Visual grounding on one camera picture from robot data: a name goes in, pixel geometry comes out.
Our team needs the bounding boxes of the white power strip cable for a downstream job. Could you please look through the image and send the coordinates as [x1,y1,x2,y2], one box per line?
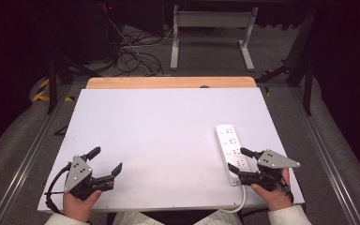
[218,184,248,215]

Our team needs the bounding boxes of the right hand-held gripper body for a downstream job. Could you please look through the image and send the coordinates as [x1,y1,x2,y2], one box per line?
[237,148,302,192]

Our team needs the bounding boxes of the yellow black hazard tape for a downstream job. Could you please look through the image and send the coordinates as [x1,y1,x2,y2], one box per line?
[32,77,75,103]

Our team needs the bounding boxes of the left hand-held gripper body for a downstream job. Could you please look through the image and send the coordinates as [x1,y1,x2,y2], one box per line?
[63,155,115,202]

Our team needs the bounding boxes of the wooden table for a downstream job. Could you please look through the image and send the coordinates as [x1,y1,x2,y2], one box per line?
[85,76,258,90]

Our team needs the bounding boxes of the black equipment box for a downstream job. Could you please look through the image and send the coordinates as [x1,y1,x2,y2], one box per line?
[73,0,124,62]

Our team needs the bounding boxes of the person's right hand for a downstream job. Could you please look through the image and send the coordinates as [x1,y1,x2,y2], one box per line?
[249,167,294,212]

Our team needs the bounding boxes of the white metal desk frame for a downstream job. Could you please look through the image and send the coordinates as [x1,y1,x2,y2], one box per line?
[170,4,260,72]

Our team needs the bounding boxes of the black metal stand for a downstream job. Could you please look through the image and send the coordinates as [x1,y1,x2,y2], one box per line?
[255,8,316,117]
[46,55,103,115]

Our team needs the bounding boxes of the tangle of floor cables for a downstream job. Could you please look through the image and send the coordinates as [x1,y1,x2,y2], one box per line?
[102,3,173,78]

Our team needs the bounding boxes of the white power strip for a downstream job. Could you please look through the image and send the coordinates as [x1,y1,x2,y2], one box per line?
[215,124,252,188]

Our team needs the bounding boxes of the person's legs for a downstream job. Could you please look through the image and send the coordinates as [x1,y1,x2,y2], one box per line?
[112,209,244,225]

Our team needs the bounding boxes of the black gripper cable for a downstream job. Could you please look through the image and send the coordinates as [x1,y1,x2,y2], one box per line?
[44,161,73,216]

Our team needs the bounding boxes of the aluminium floor rail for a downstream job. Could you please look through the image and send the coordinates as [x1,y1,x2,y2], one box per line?
[289,86,360,225]
[0,83,73,225]

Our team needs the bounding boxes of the white table board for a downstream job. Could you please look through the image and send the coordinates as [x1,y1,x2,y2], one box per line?
[37,87,306,214]

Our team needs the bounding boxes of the person's left hand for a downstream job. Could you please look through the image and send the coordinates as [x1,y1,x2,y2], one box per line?
[62,188,103,224]

